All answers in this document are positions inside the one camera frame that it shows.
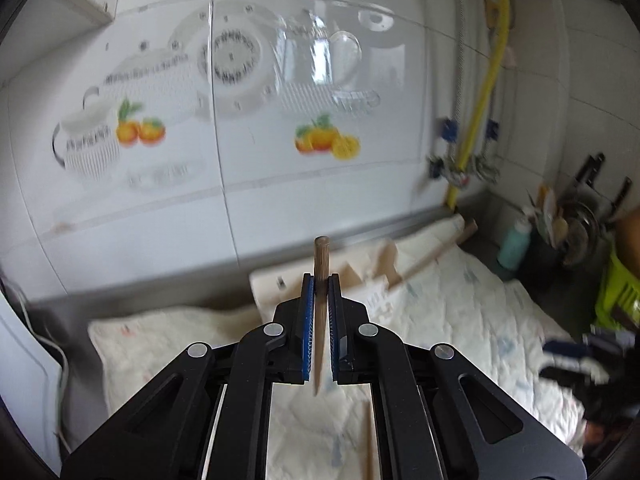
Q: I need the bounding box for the wooden chopstick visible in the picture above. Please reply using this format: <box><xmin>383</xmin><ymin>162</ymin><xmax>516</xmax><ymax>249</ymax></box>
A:
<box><xmin>313</xmin><ymin>235</ymin><xmax>331</xmax><ymax>397</ymax></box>

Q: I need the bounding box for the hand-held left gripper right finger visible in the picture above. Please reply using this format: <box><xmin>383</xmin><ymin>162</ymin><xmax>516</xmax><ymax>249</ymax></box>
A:
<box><xmin>326</xmin><ymin>273</ymin><xmax>586</xmax><ymax>480</ymax></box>

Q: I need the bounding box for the white appliance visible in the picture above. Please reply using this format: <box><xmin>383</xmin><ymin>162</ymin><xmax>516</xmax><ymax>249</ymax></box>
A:
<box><xmin>0</xmin><ymin>270</ymin><xmax>67</xmax><ymax>467</ymax></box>

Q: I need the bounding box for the long wooden stick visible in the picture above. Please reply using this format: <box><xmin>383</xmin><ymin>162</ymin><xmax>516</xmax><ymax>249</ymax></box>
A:
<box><xmin>389</xmin><ymin>219</ymin><xmax>479</xmax><ymax>292</ymax></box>

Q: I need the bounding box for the teal bottle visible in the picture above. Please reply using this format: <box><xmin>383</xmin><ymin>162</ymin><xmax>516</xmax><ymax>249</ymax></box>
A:
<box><xmin>497</xmin><ymin>207</ymin><xmax>534</xmax><ymax>275</ymax></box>

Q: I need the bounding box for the yellow gas hose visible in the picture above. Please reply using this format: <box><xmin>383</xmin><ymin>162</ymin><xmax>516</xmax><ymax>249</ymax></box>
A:
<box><xmin>446</xmin><ymin>0</ymin><xmax>511</xmax><ymax>212</ymax></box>

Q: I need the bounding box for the white cable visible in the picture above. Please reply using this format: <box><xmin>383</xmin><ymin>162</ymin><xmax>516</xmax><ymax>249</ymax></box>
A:
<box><xmin>4</xmin><ymin>279</ymin><xmax>71</xmax><ymax>457</ymax></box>

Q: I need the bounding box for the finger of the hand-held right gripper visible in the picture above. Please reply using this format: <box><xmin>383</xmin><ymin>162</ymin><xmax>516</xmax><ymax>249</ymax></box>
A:
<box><xmin>541</xmin><ymin>337</ymin><xmax>613</xmax><ymax>387</ymax></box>

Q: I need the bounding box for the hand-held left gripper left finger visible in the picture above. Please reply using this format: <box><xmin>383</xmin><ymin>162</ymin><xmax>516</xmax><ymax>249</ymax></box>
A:
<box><xmin>61</xmin><ymin>272</ymin><xmax>317</xmax><ymax>480</ymax></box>

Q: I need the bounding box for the black utensil holder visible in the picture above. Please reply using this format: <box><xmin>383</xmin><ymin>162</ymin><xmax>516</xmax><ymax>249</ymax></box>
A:
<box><xmin>527</xmin><ymin>187</ymin><xmax>603</xmax><ymax>286</ymax></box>

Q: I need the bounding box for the black handled knife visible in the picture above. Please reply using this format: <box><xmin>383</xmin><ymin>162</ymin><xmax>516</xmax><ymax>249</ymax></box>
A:
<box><xmin>609</xmin><ymin>176</ymin><xmax>632</xmax><ymax>222</ymax></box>
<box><xmin>574</xmin><ymin>152</ymin><xmax>607</xmax><ymax>188</ymax></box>

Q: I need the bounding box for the white quilted cloth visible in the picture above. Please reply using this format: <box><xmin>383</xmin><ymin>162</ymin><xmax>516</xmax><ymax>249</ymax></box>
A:
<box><xmin>87</xmin><ymin>214</ymin><xmax>590</xmax><ymax>480</ymax></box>

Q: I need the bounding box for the metal pipe valve assembly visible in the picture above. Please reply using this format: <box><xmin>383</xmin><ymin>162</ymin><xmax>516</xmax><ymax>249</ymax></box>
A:
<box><xmin>426</xmin><ymin>116</ymin><xmax>502</xmax><ymax>188</ymax></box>

